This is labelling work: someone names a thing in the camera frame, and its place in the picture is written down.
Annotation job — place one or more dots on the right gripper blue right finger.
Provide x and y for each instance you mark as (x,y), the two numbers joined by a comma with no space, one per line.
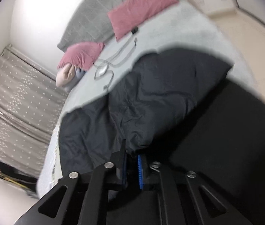
(186,197)

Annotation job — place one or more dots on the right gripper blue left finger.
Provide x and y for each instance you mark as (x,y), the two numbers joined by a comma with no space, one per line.
(80,198)

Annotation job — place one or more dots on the black quilted puffer jacket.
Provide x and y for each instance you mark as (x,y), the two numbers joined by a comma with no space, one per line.
(160,90)

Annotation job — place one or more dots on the hanging dark clothes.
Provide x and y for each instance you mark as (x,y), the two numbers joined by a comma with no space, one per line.
(14,176)

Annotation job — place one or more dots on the black folded coat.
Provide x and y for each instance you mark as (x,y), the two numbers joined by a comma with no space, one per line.
(223,139)

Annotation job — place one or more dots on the grey dotted curtain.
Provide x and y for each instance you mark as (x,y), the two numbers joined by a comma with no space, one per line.
(30,105)

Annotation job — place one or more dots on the beige folded blanket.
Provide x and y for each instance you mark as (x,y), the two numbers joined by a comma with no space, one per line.
(66,75)

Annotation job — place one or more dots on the blue grey folded blanket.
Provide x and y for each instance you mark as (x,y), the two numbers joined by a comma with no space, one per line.
(79,73)

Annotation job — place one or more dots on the pink pillow on stack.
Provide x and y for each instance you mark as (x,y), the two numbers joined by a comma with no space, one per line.
(81,55)

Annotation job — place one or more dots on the grey bed sheet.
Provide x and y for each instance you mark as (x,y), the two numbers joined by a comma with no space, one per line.
(178,25)

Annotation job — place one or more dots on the grey quilted headboard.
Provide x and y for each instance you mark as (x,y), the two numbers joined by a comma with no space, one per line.
(89,23)

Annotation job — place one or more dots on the pink pillow near headboard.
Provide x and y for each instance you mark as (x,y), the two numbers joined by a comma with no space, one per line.
(132,13)

